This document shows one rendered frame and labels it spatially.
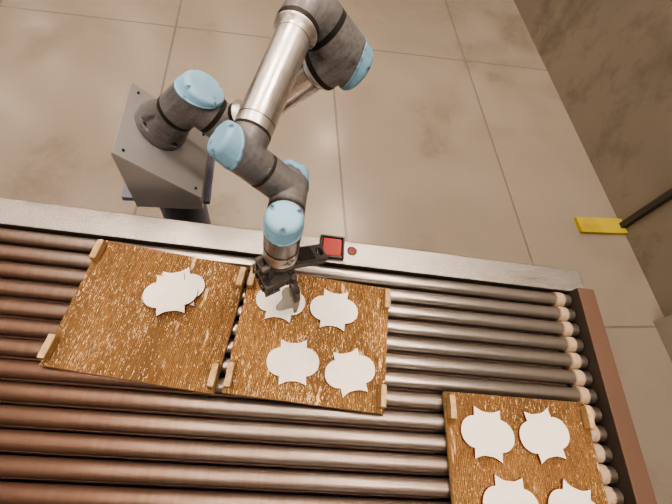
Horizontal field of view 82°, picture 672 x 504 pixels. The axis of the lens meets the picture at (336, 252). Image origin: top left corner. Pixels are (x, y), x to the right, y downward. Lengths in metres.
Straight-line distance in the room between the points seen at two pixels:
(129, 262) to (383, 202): 1.71
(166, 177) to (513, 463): 1.21
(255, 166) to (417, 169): 2.14
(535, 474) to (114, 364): 1.08
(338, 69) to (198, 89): 0.38
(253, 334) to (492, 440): 0.67
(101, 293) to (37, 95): 2.21
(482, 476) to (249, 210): 1.80
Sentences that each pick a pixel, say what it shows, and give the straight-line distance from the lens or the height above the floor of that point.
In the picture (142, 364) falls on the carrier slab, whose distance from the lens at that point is 1.09.
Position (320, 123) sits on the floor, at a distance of 2.89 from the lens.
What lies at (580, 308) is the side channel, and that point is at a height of 0.94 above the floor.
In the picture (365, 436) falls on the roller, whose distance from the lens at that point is 1.07.
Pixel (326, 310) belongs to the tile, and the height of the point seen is 0.95.
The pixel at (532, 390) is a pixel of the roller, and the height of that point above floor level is 0.92.
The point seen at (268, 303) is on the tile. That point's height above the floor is 0.95.
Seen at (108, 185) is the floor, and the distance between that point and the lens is 2.61.
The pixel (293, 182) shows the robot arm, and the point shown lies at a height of 1.35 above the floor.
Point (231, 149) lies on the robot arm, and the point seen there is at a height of 1.44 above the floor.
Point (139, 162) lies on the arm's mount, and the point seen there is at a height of 1.07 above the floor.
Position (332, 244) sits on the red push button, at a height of 0.93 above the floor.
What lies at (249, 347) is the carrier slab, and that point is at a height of 0.94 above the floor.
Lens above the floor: 1.96
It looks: 60 degrees down
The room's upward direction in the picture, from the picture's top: 19 degrees clockwise
